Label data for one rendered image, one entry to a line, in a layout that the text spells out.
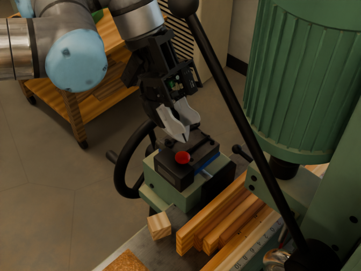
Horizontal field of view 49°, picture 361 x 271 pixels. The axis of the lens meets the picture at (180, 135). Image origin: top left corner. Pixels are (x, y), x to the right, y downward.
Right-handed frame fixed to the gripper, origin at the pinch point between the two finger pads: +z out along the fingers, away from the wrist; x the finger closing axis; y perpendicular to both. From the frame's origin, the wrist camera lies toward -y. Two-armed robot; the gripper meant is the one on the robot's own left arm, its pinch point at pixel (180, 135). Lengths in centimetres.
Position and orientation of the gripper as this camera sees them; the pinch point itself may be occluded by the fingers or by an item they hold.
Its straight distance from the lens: 74.5
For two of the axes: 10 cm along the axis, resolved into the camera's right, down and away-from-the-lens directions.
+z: 3.5, 8.4, 4.2
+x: 7.1, -5.3, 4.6
